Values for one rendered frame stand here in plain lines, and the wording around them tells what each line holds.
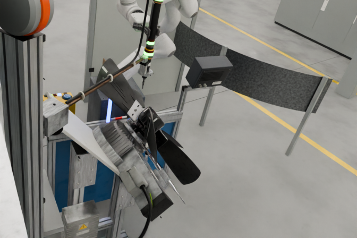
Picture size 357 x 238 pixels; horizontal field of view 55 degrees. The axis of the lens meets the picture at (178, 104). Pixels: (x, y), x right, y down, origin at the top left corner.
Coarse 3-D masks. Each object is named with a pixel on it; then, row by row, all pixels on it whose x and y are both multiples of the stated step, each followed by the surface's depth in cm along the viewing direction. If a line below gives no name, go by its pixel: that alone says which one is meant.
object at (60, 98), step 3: (63, 93) 191; (69, 93) 193; (54, 96) 188; (57, 96) 188; (60, 96) 189; (72, 96) 191; (45, 99) 184; (57, 99) 186; (60, 99) 186; (63, 99) 187; (66, 99) 187; (63, 102) 185; (72, 105) 188; (69, 108) 188; (72, 108) 189; (72, 111) 190
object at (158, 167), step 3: (141, 144) 162; (144, 147) 161; (147, 150) 160; (147, 153) 160; (150, 153) 159; (150, 156) 158; (153, 159) 157; (153, 162) 157; (156, 165) 155; (159, 165) 156; (159, 168) 154; (168, 183) 152; (171, 183) 151; (171, 186) 151; (174, 186) 150; (174, 189) 150; (177, 192) 149; (183, 201) 147
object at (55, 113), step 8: (48, 104) 104; (56, 104) 105; (64, 104) 106; (48, 112) 101; (56, 112) 102; (64, 112) 105; (48, 120) 99; (56, 120) 103; (64, 120) 107; (48, 128) 101; (56, 128) 105; (48, 136) 103
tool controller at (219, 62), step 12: (204, 60) 225; (216, 60) 230; (228, 60) 235; (192, 72) 228; (204, 72) 222; (216, 72) 228; (228, 72) 235; (192, 84) 230; (204, 84) 232; (216, 84) 240
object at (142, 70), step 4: (140, 56) 151; (144, 60) 151; (140, 64) 155; (144, 64) 152; (140, 68) 155; (144, 68) 154; (140, 72) 156; (144, 72) 156; (148, 72) 159; (152, 72) 160
